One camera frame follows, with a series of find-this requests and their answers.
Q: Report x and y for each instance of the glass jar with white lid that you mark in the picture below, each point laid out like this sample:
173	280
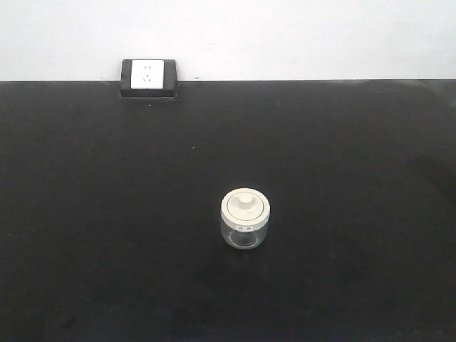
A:
244	218

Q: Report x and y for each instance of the black bench power socket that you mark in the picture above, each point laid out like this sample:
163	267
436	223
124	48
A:
148	78

